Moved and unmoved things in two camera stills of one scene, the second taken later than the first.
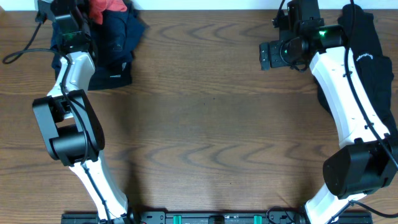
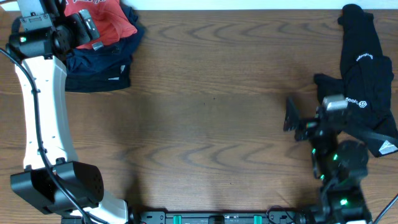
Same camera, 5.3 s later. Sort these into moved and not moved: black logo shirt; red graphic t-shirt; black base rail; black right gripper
Moved: red graphic t-shirt; black right gripper
Not moved: black logo shirt; black base rail
